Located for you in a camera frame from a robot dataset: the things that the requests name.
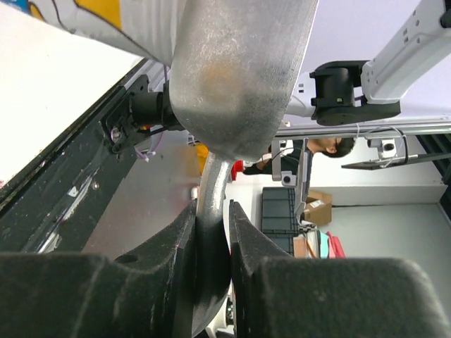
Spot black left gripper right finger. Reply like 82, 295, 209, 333
229, 201, 450, 337

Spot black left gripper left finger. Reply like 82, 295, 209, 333
1, 203, 196, 337

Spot metal food scoop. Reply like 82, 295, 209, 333
169, 0, 318, 334

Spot pet food bag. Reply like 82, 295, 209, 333
16, 0, 186, 66

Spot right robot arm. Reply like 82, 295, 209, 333
229, 1, 450, 337

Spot dark storage crates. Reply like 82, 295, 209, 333
261, 187, 299, 256

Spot cardboard box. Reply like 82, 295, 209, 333
303, 189, 333, 226

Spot person in background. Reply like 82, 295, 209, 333
243, 137, 355, 175

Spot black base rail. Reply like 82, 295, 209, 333
1, 60, 199, 258

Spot aluminium frame rail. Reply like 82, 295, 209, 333
274, 116, 450, 139

